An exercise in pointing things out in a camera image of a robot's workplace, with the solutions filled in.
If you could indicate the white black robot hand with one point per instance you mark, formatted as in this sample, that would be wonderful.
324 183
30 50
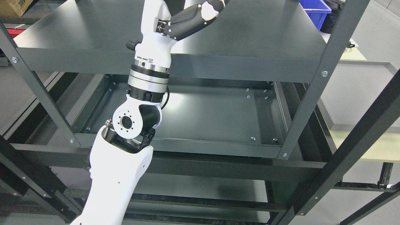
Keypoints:
161 30

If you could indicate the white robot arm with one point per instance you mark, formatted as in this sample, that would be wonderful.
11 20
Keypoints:
121 152

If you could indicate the grey metal shelf rack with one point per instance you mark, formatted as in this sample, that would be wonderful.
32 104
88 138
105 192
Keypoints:
243 105

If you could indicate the blue plastic crate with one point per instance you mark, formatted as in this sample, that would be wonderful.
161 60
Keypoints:
317 10

